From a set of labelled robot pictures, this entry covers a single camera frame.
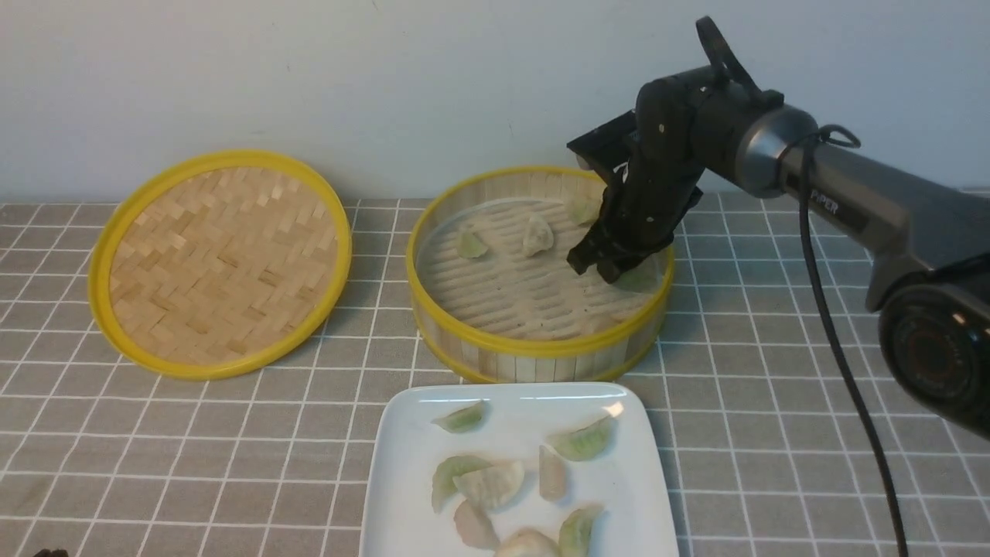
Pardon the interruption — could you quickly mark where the black cable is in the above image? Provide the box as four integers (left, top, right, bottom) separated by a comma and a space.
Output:
797, 125, 910, 557

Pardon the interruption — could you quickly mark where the white dumpling plate centre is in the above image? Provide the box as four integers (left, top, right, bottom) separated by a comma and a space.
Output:
453, 460, 526, 511

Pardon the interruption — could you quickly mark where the green dumpling steamer top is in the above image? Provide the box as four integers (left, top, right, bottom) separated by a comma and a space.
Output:
565, 195, 601, 227

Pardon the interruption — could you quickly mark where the pink dumpling plate right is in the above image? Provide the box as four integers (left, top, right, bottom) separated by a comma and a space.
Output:
538, 446, 567, 503

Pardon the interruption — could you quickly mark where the woven bamboo steamer lid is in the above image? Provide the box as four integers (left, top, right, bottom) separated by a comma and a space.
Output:
87, 149, 353, 381

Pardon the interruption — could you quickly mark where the pink dumpling plate lower left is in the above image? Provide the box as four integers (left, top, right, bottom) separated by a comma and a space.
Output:
452, 500, 500, 551

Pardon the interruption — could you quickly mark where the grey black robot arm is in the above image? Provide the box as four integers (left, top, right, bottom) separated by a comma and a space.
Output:
567, 67, 989, 438

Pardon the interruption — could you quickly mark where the pink dumpling plate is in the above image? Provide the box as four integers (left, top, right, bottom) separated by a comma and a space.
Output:
452, 500, 500, 551
538, 446, 567, 503

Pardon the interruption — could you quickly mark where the green dumpling steamer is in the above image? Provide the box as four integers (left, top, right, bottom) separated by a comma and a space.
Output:
613, 261, 664, 295
565, 195, 601, 227
456, 231, 489, 260

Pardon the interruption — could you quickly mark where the green dumpling plate bottom right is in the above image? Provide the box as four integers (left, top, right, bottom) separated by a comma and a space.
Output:
558, 504, 604, 557

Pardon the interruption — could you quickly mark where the bamboo steamer basket yellow rim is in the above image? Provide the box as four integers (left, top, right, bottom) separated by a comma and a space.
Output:
405, 166, 675, 383

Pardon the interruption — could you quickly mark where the dark object bottom left corner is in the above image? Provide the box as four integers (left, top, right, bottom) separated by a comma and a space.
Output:
32, 548, 70, 557

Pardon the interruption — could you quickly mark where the white dumpling plate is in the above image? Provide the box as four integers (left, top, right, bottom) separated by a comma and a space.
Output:
493, 528, 560, 557
453, 460, 526, 511

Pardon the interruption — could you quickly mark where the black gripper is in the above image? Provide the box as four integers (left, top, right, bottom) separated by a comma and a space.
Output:
567, 77, 704, 283

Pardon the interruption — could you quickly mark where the green dumpling plate top left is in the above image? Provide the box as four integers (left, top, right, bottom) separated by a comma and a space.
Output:
432, 401, 487, 434

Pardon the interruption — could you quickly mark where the green dumpling plate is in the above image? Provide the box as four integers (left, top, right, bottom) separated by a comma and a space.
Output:
431, 455, 492, 514
547, 415, 616, 462
432, 401, 487, 434
558, 504, 604, 557

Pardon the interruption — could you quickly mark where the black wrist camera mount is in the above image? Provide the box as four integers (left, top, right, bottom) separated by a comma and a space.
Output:
566, 110, 639, 183

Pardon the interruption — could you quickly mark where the white square plate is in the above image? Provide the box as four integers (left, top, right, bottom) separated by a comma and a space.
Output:
360, 383, 681, 556

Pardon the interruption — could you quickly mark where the white dumpling plate bottom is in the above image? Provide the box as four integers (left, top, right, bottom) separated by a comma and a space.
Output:
493, 528, 560, 557

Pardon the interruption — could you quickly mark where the green dumpling plate top right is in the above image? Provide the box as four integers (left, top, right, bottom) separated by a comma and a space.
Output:
547, 415, 616, 462

